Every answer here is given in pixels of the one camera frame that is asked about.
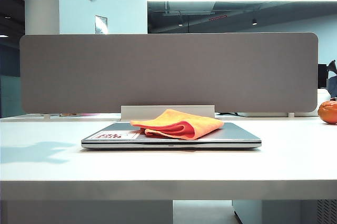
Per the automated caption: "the orange microfibre rag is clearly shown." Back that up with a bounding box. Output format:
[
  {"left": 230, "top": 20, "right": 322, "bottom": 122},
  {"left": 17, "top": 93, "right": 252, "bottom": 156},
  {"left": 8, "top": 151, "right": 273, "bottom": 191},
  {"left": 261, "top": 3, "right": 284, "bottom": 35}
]
[{"left": 130, "top": 108, "right": 225, "bottom": 141}]

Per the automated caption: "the red white laptop sticker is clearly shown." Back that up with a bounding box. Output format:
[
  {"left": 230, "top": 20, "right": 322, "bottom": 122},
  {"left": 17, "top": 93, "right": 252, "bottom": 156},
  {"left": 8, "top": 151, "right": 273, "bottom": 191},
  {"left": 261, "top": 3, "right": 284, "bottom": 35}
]
[{"left": 88, "top": 130, "right": 143, "bottom": 141}]

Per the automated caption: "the grey Dell laptop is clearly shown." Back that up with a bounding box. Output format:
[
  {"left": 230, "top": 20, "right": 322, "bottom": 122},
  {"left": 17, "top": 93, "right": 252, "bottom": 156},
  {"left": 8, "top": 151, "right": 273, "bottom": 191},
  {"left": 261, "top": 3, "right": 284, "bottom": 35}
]
[{"left": 81, "top": 121, "right": 262, "bottom": 150}]

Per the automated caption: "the grey fabric desk divider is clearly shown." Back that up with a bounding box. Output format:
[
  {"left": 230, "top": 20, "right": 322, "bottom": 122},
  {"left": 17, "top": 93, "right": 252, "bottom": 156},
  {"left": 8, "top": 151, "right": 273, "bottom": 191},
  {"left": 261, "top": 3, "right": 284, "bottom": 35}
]
[{"left": 18, "top": 32, "right": 320, "bottom": 115}]

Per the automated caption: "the white desk support panel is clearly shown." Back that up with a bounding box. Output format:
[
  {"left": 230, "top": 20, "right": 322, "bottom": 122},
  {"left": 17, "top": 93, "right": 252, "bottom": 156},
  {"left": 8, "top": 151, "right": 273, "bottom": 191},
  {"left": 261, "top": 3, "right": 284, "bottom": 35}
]
[{"left": 0, "top": 199, "right": 173, "bottom": 224}]

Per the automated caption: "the black computer monitor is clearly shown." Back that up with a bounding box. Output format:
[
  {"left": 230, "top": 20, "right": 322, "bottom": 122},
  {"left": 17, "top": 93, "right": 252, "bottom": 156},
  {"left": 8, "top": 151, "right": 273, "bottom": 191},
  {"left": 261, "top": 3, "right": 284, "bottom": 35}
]
[{"left": 317, "top": 63, "right": 328, "bottom": 89}]

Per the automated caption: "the dark blue office chair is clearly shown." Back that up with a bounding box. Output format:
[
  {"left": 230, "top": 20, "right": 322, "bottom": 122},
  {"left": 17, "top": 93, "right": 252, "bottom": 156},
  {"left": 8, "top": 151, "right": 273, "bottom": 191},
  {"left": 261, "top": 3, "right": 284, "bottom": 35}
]
[{"left": 325, "top": 59, "right": 337, "bottom": 98}]

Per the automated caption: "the orange mandarin fruit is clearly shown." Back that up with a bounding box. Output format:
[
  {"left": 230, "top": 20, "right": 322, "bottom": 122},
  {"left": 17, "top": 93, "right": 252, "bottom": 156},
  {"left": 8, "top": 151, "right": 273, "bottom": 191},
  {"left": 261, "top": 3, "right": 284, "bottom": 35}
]
[{"left": 317, "top": 99, "right": 337, "bottom": 125}]

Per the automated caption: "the framed wall sign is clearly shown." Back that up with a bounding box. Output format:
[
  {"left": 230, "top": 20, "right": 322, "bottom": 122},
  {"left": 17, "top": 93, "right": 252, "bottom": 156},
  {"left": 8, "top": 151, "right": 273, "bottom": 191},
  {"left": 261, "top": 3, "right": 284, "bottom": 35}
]
[{"left": 95, "top": 14, "right": 109, "bottom": 35}]

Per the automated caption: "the white pedestal cabinet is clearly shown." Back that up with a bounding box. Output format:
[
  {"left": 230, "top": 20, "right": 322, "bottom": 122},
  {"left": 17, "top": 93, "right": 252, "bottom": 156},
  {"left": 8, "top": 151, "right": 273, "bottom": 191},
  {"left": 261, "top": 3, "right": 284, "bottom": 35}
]
[{"left": 231, "top": 199, "right": 337, "bottom": 224}]

